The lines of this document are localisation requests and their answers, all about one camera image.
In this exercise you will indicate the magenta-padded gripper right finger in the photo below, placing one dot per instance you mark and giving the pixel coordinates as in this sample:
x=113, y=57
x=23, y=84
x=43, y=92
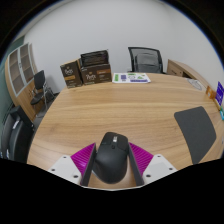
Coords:
x=141, y=160

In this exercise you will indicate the wide brown cardboard box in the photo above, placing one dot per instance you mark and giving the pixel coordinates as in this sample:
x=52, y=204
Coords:
x=96, y=74

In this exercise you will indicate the black mesh office chair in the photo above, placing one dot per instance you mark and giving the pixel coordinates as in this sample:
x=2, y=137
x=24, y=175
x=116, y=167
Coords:
x=146, y=61

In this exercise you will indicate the round clear disc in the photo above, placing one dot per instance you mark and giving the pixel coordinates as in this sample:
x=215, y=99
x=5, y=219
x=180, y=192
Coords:
x=195, y=84

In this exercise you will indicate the black computer mouse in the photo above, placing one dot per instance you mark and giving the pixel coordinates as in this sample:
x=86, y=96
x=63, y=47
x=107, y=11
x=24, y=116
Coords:
x=111, y=160

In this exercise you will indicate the dark grey mouse pad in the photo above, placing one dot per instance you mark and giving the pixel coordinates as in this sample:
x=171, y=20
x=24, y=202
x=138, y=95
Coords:
x=196, y=131

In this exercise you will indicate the black visitor chair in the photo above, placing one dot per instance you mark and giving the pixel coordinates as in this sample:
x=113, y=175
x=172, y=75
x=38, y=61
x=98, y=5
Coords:
x=40, y=81

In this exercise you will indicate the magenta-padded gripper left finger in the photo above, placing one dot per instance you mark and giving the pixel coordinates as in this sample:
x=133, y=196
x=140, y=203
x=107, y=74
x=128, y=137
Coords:
x=81, y=160

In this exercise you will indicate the white printed paper sheet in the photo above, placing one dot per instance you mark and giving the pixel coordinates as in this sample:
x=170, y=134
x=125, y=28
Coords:
x=130, y=78

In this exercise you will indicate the wooden shelf unit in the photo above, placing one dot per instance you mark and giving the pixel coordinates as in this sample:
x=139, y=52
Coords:
x=18, y=76

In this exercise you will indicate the small orange box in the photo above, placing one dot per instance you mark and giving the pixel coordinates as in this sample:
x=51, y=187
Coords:
x=210, y=92

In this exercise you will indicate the black leather office chair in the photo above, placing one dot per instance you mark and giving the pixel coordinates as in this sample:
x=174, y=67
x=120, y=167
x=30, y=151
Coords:
x=15, y=136

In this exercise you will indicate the dark open cardboard box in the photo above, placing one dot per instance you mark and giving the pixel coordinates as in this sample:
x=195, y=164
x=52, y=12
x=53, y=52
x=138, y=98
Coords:
x=95, y=58

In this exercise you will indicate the purple card package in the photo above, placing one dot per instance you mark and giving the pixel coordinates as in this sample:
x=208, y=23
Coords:
x=220, y=94

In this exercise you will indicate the wooden side cabinet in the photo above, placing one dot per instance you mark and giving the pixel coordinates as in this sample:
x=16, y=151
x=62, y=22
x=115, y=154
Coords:
x=183, y=70

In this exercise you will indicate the small brown cardboard box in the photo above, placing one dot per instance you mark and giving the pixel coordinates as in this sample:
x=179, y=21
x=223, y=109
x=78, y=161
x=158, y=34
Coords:
x=70, y=75

